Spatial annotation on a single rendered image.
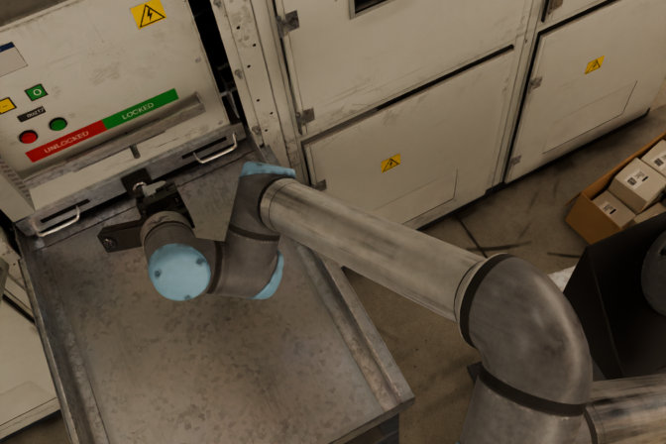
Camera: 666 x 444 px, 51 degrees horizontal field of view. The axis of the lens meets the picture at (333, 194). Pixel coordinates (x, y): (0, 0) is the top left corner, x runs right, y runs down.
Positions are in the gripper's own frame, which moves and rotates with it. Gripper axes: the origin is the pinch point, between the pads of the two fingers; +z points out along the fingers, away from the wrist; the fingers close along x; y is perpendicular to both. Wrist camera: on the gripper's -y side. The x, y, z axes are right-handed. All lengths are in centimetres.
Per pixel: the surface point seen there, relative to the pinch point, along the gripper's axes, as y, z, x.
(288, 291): 18.2, -14.1, -27.9
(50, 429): -63, 57, -85
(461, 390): 57, 13, -110
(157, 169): 4.3, 18.0, -3.9
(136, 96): 7.6, 7.6, 16.6
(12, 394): -61, 44, -58
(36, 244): -26.9, 18.7, -8.4
